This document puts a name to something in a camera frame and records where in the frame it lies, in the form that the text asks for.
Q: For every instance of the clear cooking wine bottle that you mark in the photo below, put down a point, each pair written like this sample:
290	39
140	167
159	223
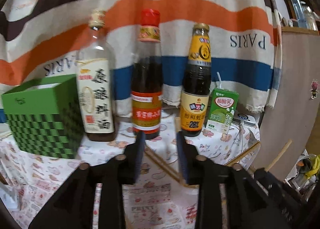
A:
94	74

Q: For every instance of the green milk carton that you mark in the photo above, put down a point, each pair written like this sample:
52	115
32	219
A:
222	108

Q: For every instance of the brown cabinet panel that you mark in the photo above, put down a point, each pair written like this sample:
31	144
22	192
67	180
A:
294	113

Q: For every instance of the wooden chopstick pair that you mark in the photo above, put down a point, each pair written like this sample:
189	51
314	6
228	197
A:
156	159

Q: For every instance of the green checkered box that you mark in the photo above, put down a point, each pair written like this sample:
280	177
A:
44	116

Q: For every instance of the blue plastic bottle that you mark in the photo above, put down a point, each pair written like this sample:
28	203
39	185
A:
299	13

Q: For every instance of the striped Paris cloth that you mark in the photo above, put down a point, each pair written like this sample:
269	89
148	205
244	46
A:
40	38

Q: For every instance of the red cap vinegar bottle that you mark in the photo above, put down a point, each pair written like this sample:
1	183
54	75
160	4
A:
147	77

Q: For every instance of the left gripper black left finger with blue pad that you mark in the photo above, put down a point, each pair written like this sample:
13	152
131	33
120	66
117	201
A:
72	205

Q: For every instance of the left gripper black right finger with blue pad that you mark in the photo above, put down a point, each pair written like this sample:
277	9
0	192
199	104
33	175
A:
230	197

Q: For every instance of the yellow label oyster sauce bottle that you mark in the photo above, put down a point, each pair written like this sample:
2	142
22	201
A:
196	82

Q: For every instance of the wooden chopsticks in cup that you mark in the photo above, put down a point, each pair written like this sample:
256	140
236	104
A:
252	148

